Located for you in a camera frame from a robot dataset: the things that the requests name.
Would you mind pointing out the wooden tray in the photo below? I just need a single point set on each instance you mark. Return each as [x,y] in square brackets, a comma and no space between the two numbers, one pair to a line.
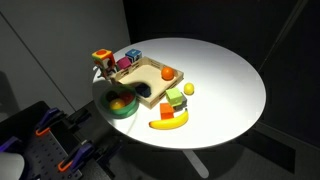
[140,74]

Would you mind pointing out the black perforated mounting board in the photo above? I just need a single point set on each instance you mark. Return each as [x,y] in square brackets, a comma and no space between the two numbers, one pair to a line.
[43,153]

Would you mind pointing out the dark blue block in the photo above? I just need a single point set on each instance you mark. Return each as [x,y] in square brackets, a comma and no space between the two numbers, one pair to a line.
[142,90]

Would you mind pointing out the grey block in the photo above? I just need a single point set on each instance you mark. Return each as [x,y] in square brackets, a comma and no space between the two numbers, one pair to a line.
[182,106]

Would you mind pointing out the dark purple toy fruit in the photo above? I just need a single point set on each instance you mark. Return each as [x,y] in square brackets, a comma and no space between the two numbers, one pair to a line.
[111,95]

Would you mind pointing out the orange toy fruit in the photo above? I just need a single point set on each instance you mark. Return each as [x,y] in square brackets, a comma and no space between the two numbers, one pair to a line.
[167,73]

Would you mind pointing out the magenta cube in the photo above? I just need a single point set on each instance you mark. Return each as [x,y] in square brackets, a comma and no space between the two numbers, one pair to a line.
[124,63]

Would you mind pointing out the purple clamp with orange tip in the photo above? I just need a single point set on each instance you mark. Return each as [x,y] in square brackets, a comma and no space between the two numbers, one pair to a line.
[78,154]
[49,116]

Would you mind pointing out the multicolour cube with orange circle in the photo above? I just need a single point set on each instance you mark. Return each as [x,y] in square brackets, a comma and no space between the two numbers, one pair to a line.
[102,56]

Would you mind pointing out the white table leg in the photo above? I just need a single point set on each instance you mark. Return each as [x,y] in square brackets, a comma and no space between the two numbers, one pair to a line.
[196,163]

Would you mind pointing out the yellow toy banana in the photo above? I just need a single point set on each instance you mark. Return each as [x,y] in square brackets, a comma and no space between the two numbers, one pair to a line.
[168,124]

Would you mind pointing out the lime green block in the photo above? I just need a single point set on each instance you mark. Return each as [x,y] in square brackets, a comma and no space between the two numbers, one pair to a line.
[173,96]

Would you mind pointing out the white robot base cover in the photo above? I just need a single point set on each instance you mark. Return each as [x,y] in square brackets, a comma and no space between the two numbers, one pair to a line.
[10,166]

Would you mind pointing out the orange block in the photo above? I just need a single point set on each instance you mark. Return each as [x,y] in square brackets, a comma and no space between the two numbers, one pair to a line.
[166,111]

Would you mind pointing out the red toy fruit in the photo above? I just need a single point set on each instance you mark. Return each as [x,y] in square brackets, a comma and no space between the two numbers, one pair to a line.
[127,97]

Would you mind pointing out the small yellow ball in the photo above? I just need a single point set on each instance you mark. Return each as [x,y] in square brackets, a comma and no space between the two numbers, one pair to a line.
[189,88]

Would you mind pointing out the blue number cube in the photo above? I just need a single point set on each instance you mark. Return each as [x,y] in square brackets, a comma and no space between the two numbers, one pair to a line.
[133,55]

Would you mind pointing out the green bowl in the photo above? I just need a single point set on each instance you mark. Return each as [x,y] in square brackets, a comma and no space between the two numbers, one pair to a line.
[128,112]

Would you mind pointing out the yellow toy fruit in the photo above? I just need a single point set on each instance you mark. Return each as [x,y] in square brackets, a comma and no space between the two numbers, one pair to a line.
[117,104]

